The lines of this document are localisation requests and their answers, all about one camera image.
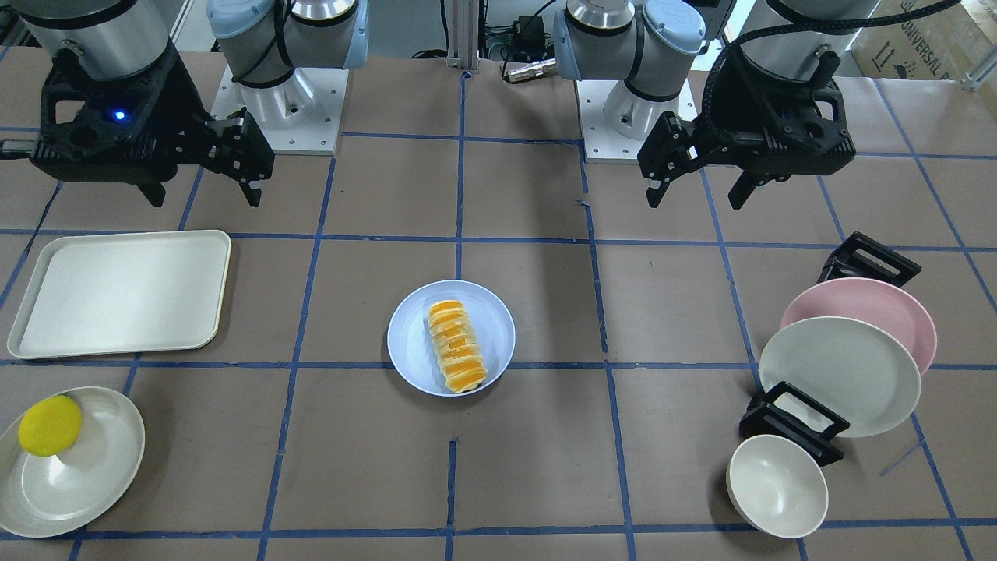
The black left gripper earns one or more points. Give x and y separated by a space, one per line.
718 125

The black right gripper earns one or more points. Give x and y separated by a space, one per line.
189 117

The blue plate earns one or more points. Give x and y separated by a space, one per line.
410 343

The orange striped bread roll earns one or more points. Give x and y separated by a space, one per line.
456 348

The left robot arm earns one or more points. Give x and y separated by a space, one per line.
650 46

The pink plate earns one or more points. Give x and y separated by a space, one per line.
887 307

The cream plate in rack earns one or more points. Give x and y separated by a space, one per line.
855 369

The black plate rack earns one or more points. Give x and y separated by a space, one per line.
788 412

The cream plate with lemon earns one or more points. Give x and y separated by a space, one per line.
43 497

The cream rectangular tray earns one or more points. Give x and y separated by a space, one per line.
123 293

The silver cylinder connector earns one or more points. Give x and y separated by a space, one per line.
531 71

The black power adapter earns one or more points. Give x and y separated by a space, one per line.
529 33

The yellow lemon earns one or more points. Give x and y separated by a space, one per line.
50 426

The cardboard box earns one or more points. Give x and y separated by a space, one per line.
946 45

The cream bowl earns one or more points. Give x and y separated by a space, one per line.
777 487

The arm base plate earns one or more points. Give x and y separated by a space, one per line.
604 125
301 116

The aluminium frame post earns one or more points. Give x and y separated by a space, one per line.
463 29

